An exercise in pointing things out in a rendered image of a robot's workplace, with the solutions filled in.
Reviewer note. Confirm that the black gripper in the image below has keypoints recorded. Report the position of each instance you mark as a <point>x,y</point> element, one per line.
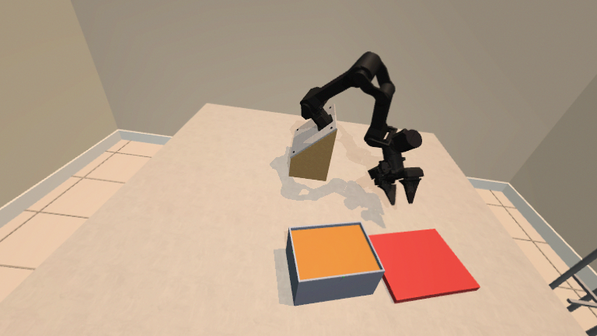
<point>409,175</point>

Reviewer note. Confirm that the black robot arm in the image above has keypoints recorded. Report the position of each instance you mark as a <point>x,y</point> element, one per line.
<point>360,75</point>

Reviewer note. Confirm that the red lid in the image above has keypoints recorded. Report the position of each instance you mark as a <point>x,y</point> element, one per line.
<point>420,265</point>

